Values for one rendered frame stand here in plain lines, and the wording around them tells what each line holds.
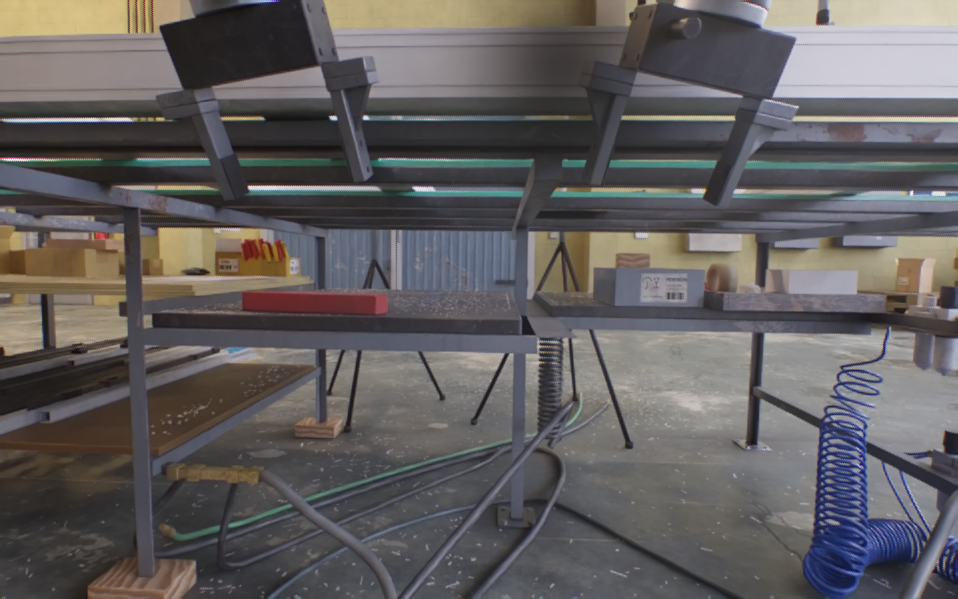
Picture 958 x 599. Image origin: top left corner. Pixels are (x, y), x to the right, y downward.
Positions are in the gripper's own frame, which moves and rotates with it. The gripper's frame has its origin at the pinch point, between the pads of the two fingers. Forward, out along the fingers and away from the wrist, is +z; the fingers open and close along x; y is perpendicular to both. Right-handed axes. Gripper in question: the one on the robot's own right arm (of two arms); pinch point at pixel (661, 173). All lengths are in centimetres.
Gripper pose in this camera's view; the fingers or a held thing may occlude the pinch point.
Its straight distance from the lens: 51.7
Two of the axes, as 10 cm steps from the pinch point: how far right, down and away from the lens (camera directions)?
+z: -1.9, 8.8, 4.4
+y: 1.1, 4.7, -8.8
